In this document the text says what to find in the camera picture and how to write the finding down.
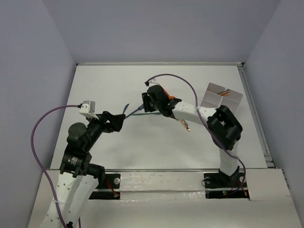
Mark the orange plastic spoon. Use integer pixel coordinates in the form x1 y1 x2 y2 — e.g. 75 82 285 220
164 90 175 100

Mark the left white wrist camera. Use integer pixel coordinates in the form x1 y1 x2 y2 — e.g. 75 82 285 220
79 101 98 119

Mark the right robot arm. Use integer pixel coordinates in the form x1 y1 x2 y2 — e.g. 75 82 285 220
142 85 243 186

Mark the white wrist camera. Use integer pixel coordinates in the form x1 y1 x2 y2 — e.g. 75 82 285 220
148 78 160 87
79 101 98 119

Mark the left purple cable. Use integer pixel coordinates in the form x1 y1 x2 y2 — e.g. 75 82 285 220
30 104 83 228

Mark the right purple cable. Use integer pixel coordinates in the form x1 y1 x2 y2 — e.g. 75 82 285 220
143 73 247 188

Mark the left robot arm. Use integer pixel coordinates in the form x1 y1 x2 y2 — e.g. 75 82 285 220
40 111 125 228

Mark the teal plastic knife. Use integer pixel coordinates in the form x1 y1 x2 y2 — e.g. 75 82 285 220
133 112 162 116

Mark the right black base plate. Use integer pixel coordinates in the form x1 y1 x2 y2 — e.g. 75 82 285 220
201 172 250 199

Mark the copper metal spoon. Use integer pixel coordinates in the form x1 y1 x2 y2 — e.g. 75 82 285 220
181 120 188 128

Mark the purple cable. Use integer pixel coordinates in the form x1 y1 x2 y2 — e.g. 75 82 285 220
143 73 247 188
30 104 83 228

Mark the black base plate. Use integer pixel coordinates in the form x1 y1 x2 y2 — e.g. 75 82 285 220
89 173 121 200
201 172 250 199

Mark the blue plastic fork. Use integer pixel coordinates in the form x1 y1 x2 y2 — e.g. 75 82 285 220
125 105 143 119

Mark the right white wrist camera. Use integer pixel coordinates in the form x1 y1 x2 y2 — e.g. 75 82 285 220
148 78 160 87

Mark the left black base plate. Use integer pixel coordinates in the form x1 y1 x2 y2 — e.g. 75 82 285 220
89 173 121 200

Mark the white divided container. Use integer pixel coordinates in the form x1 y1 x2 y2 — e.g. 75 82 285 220
200 83 243 114

